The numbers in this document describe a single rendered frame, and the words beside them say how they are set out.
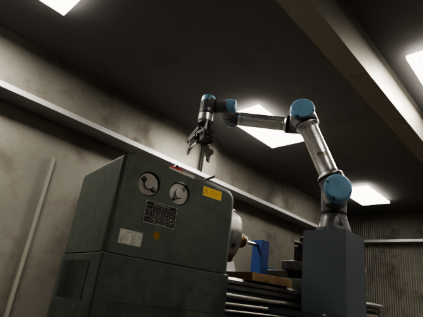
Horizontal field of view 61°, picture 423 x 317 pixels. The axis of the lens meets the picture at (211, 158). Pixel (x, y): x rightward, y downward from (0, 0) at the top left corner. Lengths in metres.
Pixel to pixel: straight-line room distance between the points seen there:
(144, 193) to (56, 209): 3.12
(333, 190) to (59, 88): 3.86
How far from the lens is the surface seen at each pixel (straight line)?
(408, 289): 9.83
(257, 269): 2.16
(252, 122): 1.96
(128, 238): 1.43
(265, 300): 2.00
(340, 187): 1.64
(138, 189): 1.47
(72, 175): 4.67
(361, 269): 1.79
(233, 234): 1.86
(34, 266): 4.47
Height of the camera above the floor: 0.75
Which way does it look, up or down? 21 degrees up
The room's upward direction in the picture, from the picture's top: 8 degrees clockwise
